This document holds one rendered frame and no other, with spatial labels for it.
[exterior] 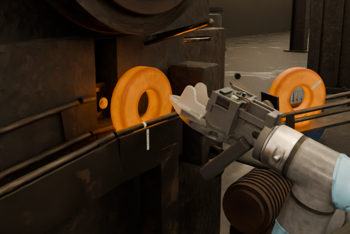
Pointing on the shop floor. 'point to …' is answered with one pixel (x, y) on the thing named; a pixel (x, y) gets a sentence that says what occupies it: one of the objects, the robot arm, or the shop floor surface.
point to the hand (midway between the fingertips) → (174, 102)
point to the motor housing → (255, 201)
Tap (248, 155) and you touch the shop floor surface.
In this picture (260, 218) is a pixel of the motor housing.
